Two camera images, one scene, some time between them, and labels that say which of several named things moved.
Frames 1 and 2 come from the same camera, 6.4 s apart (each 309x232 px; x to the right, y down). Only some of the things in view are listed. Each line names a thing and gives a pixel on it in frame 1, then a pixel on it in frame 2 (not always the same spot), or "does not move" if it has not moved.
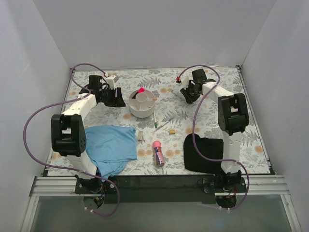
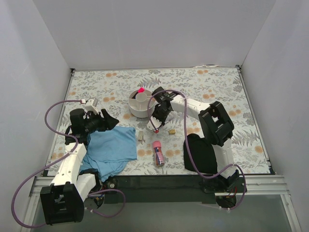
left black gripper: (116, 97) → (102, 120)
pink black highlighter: (141, 90) does not move
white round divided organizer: (140, 107) does not move
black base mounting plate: (161, 189) does not move
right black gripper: (188, 92) → (160, 112)
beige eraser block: (140, 135) does not move
